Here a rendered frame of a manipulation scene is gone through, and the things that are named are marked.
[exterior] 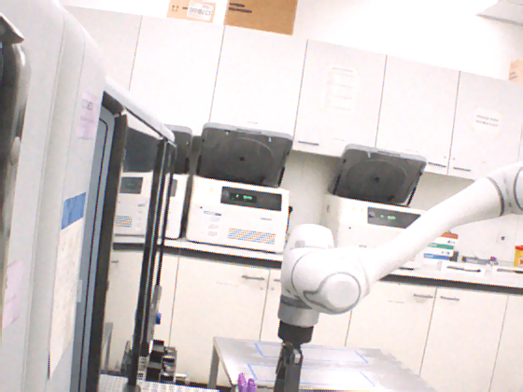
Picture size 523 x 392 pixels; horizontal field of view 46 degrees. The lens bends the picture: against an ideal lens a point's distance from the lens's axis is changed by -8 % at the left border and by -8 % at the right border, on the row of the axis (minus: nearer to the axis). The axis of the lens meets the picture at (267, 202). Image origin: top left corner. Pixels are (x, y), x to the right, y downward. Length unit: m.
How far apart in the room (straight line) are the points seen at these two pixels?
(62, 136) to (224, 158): 3.73
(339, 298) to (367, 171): 2.97
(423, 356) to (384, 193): 1.09
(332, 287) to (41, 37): 0.97
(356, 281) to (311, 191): 3.19
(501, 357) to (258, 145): 2.04
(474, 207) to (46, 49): 1.31
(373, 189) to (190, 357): 1.58
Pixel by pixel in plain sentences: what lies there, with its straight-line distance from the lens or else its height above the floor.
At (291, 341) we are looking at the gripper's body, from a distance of 1.39.
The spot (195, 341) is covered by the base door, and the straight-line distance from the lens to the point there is 3.79.
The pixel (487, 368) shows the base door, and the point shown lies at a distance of 4.29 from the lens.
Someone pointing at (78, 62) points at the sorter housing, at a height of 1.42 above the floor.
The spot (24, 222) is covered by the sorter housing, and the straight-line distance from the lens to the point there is 0.26.
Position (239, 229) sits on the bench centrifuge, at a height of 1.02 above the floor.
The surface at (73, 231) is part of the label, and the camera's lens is 0.37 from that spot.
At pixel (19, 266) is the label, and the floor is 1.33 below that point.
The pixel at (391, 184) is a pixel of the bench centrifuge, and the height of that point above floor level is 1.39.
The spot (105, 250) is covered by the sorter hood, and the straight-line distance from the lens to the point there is 0.43.
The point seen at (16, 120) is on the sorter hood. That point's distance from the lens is 0.16.
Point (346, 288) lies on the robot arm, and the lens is 1.17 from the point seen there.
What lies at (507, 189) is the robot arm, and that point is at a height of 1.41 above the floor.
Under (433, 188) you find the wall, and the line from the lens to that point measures 4.59.
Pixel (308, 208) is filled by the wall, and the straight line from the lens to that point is 4.36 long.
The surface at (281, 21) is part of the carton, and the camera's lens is 4.10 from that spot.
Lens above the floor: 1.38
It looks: 3 degrees down
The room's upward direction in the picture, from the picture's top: 8 degrees clockwise
